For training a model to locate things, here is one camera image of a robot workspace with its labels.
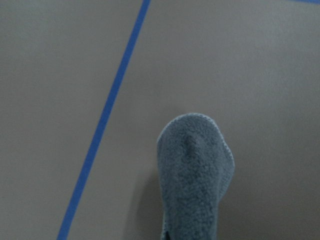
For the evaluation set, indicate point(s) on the grey cleaning cloth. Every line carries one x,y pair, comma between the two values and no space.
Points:
195,168

